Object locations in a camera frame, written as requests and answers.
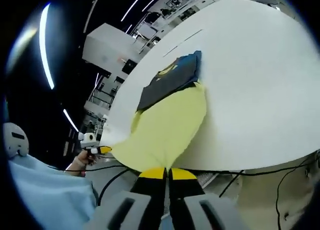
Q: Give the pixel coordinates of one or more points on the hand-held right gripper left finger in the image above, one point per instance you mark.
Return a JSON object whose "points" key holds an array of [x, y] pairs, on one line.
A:
{"points": [[147, 185]]}

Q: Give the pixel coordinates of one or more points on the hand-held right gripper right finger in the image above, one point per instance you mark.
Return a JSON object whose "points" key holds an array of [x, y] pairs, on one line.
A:
{"points": [[186, 186]]}

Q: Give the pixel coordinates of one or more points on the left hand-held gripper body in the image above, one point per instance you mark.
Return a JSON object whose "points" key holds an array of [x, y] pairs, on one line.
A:
{"points": [[88, 139]]}

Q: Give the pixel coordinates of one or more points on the yellow garment grey blue sleeves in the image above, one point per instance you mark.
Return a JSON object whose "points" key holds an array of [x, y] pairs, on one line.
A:
{"points": [[167, 129]]}

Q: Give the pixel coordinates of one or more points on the person's left hand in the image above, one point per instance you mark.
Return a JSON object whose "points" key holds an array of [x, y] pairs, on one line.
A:
{"points": [[87, 160]]}

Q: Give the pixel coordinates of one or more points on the ceiling light strip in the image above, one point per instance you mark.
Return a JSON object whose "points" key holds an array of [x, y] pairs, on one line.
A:
{"points": [[70, 120], [43, 49]]}

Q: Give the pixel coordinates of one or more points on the grey shelving rack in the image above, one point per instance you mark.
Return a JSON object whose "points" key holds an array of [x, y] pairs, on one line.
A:
{"points": [[100, 99]]}

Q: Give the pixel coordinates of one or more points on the white worn device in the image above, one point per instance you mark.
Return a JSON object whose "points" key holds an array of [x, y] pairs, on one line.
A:
{"points": [[15, 139]]}

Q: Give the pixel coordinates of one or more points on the white square pillar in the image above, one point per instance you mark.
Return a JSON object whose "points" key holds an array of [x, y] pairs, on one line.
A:
{"points": [[107, 44]]}

